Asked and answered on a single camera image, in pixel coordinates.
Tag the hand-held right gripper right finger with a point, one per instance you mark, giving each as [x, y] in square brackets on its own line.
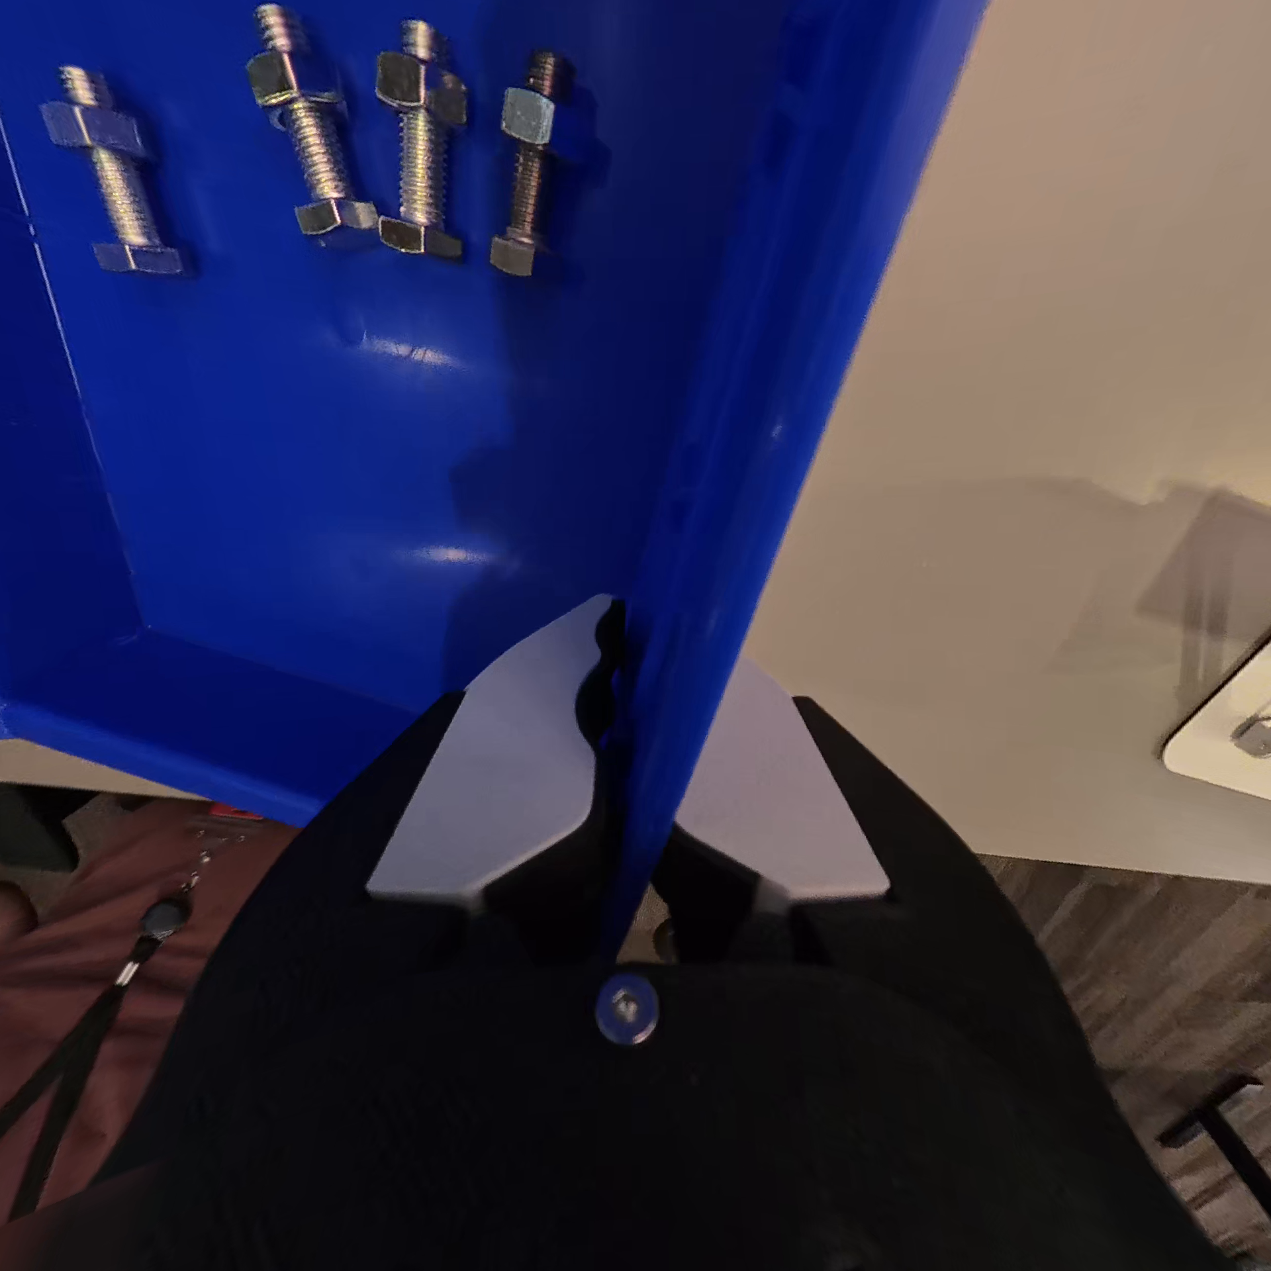
[786, 793]

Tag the blue plastic tray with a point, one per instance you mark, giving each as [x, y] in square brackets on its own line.
[396, 447]

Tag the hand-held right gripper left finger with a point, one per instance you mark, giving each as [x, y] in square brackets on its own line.
[497, 784]

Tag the black desk leg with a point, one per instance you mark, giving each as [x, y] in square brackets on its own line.
[1217, 1127]

